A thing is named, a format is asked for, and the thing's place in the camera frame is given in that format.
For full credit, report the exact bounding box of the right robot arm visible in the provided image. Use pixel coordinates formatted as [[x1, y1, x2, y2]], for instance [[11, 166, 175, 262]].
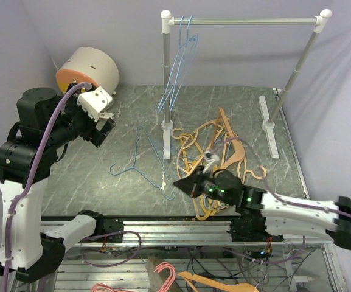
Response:
[[173, 166, 351, 251]]

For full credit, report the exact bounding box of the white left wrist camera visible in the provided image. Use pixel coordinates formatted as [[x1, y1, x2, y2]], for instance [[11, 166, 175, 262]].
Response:
[[77, 86, 114, 122]]

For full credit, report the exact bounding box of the yellow plastic hanger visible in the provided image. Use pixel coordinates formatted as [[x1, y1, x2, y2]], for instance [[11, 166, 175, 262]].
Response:
[[176, 132, 226, 221]]

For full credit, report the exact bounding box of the small white plastic clip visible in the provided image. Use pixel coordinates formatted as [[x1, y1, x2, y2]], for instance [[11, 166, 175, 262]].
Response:
[[100, 112, 114, 120]]

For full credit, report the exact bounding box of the beige round drawer cabinet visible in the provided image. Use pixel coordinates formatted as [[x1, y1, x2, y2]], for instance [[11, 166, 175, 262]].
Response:
[[55, 47, 120, 94]]

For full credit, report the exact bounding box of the beige plastic hanger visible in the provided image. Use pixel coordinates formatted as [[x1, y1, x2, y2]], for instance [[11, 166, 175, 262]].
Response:
[[170, 120, 268, 215], [210, 107, 246, 173]]

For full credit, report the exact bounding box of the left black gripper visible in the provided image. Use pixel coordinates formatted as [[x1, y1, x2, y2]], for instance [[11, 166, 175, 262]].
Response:
[[46, 82, 116, 148]]

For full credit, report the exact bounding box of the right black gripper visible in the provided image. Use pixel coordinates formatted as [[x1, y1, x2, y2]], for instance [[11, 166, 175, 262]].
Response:
[[173, 165, 234, 206]]

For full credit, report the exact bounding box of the metal clothes rack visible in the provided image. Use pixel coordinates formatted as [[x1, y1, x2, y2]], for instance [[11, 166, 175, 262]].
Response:
[[158, 9, 332, 160]]

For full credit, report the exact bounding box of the pink plastic hanger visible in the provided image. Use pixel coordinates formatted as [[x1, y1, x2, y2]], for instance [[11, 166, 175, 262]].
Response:
[[90, 262, 178, 292]]

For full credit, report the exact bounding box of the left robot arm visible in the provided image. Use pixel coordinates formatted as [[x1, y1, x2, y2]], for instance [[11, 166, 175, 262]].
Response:
[[0, 82, 116, 283]]

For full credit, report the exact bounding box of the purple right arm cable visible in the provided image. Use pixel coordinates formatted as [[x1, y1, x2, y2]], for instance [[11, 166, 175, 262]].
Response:
[[214, 137, 351, 265]]

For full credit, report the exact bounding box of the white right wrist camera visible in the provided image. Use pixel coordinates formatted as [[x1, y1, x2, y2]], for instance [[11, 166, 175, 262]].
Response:
[[203, 147, 221, 174]]

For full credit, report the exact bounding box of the aluminium frame rail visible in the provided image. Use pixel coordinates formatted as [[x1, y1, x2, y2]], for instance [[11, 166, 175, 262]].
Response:
[[40, 219, 336, 248]]

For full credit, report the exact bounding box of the orange wooden hanger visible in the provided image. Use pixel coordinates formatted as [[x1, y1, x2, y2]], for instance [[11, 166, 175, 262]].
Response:
[[178, 271, 259, 292]]

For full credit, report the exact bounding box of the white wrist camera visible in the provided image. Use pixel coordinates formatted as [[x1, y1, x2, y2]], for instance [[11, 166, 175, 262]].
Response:
[[77, 86, 114, 122], [203, 147, 221, 174]]

